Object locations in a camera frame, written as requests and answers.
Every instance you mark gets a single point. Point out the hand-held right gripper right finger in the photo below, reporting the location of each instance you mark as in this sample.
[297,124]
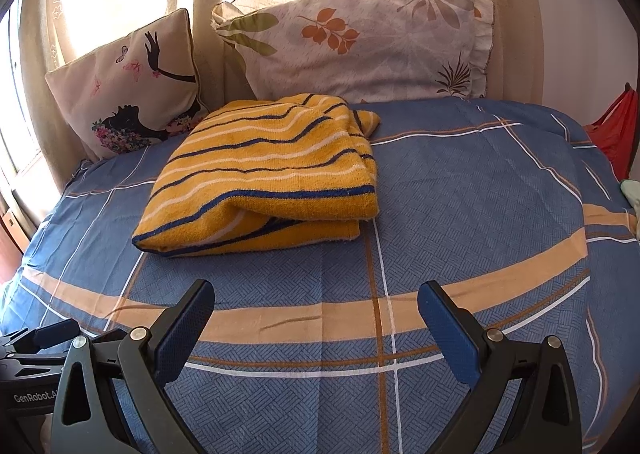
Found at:
[450,329]

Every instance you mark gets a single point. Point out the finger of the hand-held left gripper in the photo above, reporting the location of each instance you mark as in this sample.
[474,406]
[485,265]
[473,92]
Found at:
[57,333]

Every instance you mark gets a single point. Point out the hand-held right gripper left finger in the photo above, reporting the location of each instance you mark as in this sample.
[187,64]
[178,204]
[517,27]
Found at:
[182,329]

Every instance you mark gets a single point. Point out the yellow striped knit sweater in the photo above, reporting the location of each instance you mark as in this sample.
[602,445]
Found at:
[260,159]

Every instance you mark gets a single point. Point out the blue plaid bed sheet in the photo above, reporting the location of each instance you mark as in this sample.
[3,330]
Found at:
[450,209]

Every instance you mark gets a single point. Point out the light green cloth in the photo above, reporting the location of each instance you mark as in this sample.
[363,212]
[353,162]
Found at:
[632,204]

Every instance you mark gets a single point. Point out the beige cushion with figure print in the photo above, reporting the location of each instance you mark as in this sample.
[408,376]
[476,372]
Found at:
[125,79]

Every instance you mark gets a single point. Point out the red plastic bag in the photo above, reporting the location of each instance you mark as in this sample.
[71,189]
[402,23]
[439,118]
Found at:
[617,134]

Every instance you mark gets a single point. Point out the white leaf print pillow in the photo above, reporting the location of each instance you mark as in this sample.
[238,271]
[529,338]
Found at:
[375,49]

